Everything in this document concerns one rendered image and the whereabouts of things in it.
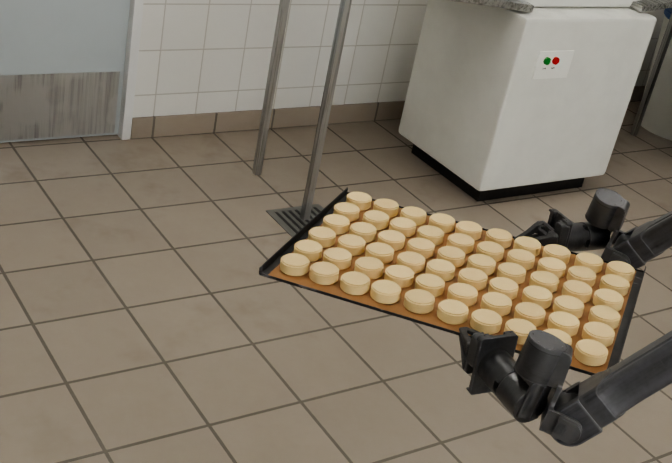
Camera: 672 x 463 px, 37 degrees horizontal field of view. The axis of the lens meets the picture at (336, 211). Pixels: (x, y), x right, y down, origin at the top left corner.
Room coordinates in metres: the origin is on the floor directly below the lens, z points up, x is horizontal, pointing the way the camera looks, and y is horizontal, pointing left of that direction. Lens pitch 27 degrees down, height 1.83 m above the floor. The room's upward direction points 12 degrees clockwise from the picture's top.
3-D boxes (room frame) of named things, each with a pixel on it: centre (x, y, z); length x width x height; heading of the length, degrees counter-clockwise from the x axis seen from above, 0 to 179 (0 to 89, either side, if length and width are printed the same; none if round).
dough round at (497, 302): (1.44, -0.29, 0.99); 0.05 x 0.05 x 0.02
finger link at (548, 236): (1.73, -0.39, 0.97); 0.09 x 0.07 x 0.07; 118
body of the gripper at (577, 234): (1.76, -0.45, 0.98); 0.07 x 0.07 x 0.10; 28
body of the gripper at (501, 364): (1.26, -0.29, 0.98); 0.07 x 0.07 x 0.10; 28
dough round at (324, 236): (1.60, 0.02, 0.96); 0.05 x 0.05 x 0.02
